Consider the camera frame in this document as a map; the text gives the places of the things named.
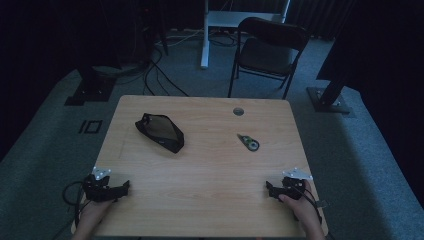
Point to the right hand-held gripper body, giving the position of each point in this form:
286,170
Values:
293,186

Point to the black mesh pouch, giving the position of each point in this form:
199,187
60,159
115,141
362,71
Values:
160,132

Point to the person's left hand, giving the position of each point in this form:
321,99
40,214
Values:
93,210

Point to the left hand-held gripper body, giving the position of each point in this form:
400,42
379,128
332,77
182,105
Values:
96,188

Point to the white desk frame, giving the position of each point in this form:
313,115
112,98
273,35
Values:
230,23

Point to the black folding chair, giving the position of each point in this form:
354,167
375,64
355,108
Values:
266,55

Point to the person's right hand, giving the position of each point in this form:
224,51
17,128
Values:
300,208

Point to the black stand with base plate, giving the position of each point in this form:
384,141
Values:
328,95
91,85

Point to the correction tape dispenser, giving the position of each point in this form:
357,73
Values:
249,142

